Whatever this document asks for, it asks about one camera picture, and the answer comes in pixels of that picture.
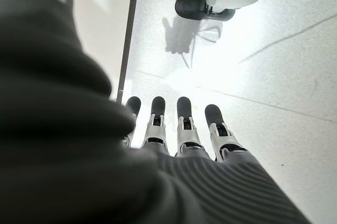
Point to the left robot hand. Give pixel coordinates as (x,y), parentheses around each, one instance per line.
(79,155)

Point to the dark cabinet base strip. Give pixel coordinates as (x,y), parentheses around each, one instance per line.
(129,31)

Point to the white cabinet door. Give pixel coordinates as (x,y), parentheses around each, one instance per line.
(102,10)

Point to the black robot left foot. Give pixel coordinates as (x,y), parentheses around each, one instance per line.
(189,5)

